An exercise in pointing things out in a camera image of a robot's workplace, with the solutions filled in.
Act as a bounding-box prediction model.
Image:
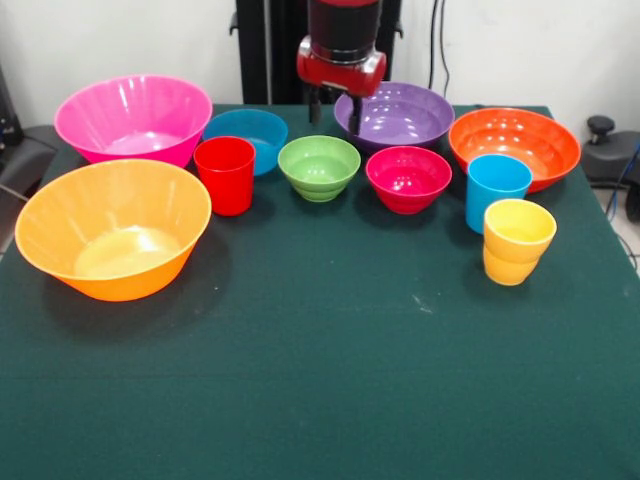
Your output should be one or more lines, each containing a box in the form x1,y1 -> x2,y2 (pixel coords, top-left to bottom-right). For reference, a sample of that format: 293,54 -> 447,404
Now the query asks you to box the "dark green tablecloth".
0,103 -> 640,480

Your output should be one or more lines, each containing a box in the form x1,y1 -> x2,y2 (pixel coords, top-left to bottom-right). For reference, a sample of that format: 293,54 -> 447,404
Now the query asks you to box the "blue cable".
604,139 -> 640,221

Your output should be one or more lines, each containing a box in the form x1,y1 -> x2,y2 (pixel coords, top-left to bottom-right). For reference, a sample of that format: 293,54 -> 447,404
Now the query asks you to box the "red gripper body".
295,35 -> 389,99

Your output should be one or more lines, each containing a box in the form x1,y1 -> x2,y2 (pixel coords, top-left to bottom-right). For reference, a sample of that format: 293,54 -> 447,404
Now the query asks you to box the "green bowl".
276,134 -> 362,204

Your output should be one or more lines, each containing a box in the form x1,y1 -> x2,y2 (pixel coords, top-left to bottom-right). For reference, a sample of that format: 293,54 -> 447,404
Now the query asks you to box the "large orange bowl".
13,158 -> 214,303

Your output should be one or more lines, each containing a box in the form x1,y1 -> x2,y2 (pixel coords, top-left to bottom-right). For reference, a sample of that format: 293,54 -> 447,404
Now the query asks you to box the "blue cup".
465,153 -> 534,236

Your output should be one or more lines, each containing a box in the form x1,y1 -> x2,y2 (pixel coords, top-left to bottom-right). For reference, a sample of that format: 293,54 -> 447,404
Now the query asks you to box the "black hanging cable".
428,0 -> 454,99

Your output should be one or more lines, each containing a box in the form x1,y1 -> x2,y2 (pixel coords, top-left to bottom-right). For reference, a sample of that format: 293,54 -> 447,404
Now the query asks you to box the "large pink bowl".
53,73 -> 215,170

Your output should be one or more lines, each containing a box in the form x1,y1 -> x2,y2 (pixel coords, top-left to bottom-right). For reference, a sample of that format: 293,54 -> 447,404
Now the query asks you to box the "purple bowl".
333,81 -> 456,155

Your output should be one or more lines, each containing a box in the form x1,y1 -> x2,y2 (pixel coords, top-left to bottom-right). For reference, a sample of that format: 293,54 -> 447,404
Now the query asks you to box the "red-orange bowl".
447,107 -> 583,195

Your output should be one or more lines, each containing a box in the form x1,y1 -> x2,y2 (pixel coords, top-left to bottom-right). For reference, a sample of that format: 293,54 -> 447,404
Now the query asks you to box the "blue bowl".
201,108 -> 290,177

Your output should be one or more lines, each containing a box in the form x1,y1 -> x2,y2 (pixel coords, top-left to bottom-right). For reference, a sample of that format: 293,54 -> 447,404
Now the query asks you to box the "black controller box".
0,64 -> 22,149

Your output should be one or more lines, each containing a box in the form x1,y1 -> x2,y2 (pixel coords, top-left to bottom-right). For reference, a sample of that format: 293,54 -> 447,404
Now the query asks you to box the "yellow cup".
482,198 -> 558,287

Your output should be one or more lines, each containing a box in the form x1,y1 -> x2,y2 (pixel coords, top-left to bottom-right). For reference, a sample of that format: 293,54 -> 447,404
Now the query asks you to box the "red cup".
192,135 -> 257,218

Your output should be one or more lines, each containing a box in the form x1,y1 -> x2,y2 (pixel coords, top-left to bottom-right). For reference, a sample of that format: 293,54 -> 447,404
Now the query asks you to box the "black pedestal foot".
0,124 -> 61,201
581,114 -> 640,187

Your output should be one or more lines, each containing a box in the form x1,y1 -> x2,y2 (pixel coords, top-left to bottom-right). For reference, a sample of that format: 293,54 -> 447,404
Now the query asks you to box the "small crimson bowl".
364,145 -> 454,216

